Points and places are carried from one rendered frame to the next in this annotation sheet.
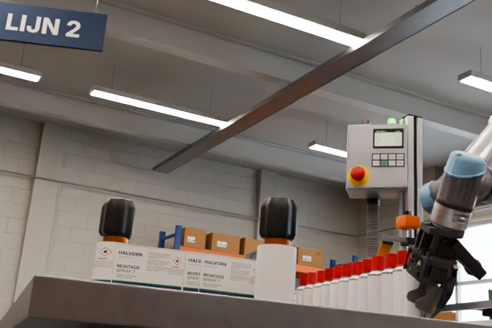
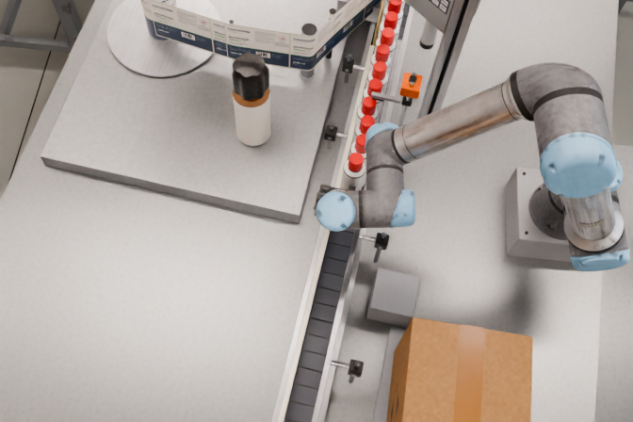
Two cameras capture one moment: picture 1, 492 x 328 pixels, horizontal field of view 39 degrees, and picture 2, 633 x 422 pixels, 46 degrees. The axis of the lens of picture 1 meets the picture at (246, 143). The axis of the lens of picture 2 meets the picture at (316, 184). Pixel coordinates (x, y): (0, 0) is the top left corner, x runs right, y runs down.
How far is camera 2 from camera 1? 2.03 m
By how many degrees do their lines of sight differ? 84
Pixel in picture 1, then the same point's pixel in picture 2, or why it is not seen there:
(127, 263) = (162, 14)
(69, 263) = not seen: outside the picture
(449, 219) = not seen: hidden behind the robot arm
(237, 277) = (263, 40)
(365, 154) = not seen: outside the picture
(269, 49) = not seen: outside the picture
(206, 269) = (231, 33)
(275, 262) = (240, 113)
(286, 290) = (251, 129)
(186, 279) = (214, 35)
